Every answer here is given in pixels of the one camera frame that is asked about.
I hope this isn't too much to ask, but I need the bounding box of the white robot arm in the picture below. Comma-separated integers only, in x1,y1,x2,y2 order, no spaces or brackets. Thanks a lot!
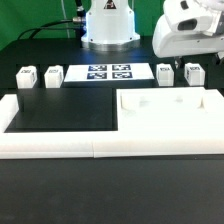
81,0,224,58

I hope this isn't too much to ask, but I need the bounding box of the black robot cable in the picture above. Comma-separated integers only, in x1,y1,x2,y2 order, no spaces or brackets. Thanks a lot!
17,0,88,41

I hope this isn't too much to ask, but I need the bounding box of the white U-shaped obstacle fence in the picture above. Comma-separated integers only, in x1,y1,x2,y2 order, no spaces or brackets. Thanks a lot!
0,88,224,159

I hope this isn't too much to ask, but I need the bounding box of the white sheet with AprilTags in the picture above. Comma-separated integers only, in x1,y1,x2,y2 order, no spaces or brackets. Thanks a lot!
64,63,154,83

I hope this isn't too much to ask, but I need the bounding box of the white square table top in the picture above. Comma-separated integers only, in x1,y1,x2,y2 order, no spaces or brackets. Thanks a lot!
117,87,224,132

